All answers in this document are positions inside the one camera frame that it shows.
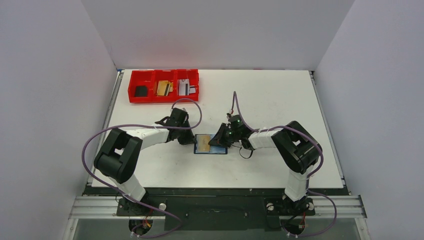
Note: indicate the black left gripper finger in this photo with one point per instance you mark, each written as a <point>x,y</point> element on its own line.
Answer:
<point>183,140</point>
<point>191,139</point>

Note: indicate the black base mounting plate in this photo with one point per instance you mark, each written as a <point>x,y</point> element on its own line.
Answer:
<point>219,209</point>

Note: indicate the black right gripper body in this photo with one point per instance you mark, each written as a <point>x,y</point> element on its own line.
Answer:
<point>221,136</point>

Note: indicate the aluminium frame rail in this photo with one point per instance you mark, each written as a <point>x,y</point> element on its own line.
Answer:
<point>106,207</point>

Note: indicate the red three-compartment bin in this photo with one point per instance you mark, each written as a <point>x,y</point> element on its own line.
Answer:
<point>150,79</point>

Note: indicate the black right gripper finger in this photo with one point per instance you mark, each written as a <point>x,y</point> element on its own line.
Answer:
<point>221,133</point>
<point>222,142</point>

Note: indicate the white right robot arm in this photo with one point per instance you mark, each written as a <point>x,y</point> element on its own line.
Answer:
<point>298,149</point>

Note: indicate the black card in bin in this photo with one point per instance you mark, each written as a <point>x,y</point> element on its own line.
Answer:
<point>141,91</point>

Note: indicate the gold cards in bin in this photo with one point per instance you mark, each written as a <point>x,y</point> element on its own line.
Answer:
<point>164,87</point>

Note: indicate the navy blue card holder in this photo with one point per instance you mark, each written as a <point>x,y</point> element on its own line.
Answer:
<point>214,150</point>

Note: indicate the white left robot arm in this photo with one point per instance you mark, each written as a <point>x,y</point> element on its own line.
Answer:
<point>119,153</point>

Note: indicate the silver cards in bin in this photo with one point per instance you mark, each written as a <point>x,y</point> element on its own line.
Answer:
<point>185,88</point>

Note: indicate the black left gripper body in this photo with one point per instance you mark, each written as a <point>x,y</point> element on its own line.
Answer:
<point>182,132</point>

